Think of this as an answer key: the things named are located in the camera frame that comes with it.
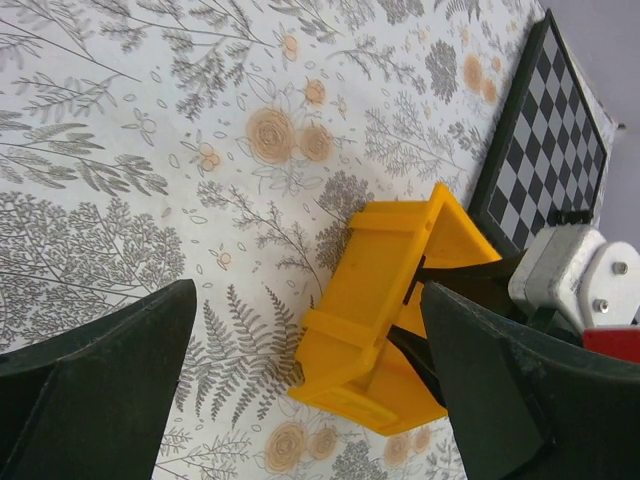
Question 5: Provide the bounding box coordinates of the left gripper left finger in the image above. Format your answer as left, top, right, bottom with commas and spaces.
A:
1, 280, 197, 479

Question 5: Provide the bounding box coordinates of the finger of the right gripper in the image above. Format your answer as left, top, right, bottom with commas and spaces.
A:
414, 251, 527, 320
389, 325, 446, 405

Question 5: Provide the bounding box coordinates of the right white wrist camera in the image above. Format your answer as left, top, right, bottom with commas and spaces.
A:
508, 225, 639, 363

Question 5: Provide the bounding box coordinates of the yellow plastic bin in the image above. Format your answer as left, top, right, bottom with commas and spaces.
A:
288, 183, 500, 436

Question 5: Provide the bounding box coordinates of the floral table mat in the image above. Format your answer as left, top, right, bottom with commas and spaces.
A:
1, 1, 543, 479

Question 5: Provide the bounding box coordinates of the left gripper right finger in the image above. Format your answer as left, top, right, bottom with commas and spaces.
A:
421, 282, 639, 479

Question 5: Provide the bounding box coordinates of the black white chessboard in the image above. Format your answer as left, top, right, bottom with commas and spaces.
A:
468, 11, 607, 256

